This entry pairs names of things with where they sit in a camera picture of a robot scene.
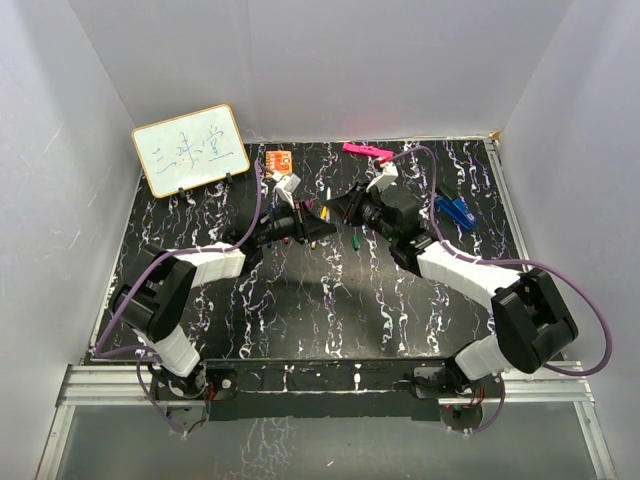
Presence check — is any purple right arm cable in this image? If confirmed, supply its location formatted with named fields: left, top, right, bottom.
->
left=379, top=146, right=613, bottom=435

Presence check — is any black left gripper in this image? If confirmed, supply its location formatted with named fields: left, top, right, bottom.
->
left=256, top=199, right=337, bottom=248

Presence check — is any blue stapler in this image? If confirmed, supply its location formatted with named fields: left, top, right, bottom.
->
left=435, top=183, right=477, bottom=231

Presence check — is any orange spiral notebook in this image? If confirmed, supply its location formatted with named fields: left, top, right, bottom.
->
left=265, top=150, right=293, bottom=178

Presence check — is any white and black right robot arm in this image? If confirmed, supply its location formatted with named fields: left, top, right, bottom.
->
left=326, top=183, right=578, bottom=397

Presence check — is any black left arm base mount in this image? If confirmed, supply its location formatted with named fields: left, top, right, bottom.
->
left=147, top=366, right=238, bottom=413

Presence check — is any aluminium front rail frame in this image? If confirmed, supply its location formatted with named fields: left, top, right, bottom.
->
left=37, top=365, right=617, bottom=479

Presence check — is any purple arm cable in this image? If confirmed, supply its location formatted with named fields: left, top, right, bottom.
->
left=379, top=146, right=613, bottom=435
left=92, top=160, right=281, bottom=441

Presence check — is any small whiteboard with wooden frame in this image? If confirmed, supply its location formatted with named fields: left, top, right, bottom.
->
left=131, top=104, right=250, bottom=199

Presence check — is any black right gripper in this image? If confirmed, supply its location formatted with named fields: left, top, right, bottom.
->
left=327, top=181, right=398, bottom=244

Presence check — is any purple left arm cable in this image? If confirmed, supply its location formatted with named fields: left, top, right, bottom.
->
left=92, top=160, right=281, bottom=441

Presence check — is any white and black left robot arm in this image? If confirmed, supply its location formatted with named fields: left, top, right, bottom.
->
left=111, top=201, right=337, bottom=399

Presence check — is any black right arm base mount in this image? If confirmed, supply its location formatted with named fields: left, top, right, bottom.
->
left=393, top=365, right=504, bottom=410

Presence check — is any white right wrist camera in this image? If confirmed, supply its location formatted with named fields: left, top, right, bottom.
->
left=366, top=159, right=398, bottom=193

